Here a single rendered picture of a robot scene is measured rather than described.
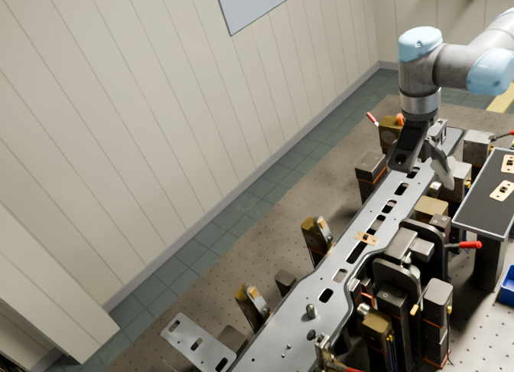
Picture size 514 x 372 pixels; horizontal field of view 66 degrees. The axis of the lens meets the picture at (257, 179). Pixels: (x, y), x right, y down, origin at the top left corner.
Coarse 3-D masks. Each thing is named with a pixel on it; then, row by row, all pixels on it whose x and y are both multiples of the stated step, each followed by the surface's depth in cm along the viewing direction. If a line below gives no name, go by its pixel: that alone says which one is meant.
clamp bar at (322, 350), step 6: (312, 330) 97; (312, 336) 96; (318, 336) 96; (324, 336) 95; (318, 342) 96; (324, 342) 94; (318, 348) 94; (324, 348) 95; (330, 348) 94; (318, 354) 98; (324, 354) 97; (330, 354) 102; (318, 360) 101; (324, 360) 99; (330, 360) 104; (318, 366) 104; (324, 366) 102
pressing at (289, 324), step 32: (448, 128) 171; (416, 160) 162; (384, 192) 154; (416, 192) 149; (352, 224) 146; (384, 224) 142; (320, 288) 130; (288, 320) 125; (320, 320) 122; (256, 352) 120; (288, 352) 117
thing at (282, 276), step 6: (282, 270) 141; (276, 276) 140; (282, 276) 139; (288, 276) 138; (294, 276) 138; (276, 282) 140; (282, 282) 137; (288, 282) 136; (294, 282) 138; (282, 288) 140; (288, 288) 137; (282, 294) 144
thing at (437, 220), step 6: (438, 216) 126; (444, 216) 125; (432, 222) 125; (438, 222) 124; (444, 222) 123; (450, 222) 125; (438, 228) 124; (444, 228) 122; (450, 228) 127; (444, 258) 133; (444, 264) 135; (444, 270) 137; (444, 276) 140
